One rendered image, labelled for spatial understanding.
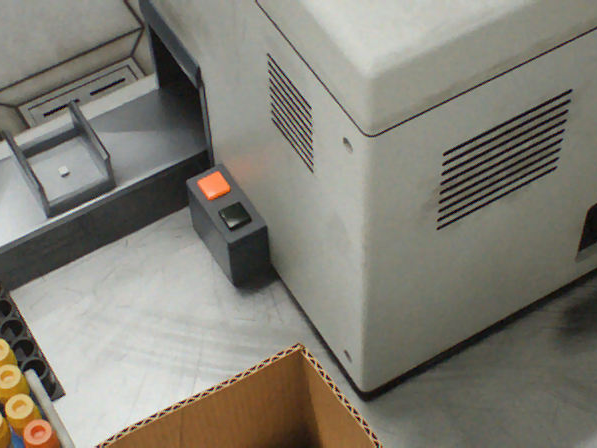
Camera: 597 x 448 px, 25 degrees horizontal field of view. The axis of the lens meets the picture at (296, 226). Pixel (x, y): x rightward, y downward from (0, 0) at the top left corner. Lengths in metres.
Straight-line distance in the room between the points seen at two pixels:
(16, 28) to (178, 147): 1.42
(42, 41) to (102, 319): 1.42
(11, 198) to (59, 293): 0.07
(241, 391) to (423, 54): 0.20
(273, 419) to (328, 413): 0.04
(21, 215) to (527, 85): 0.36
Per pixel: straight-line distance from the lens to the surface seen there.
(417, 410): 0.83
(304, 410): 0.74
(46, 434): 0.71
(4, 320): 0.86
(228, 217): 0.85
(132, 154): 0.90
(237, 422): 0.71
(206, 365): 0.85
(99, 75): 2.20
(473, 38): 0.62
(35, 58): 2.25
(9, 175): 0.91
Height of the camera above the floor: 1.61
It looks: 55 degrees down
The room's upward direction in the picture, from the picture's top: 3 degrees counter-clockwise
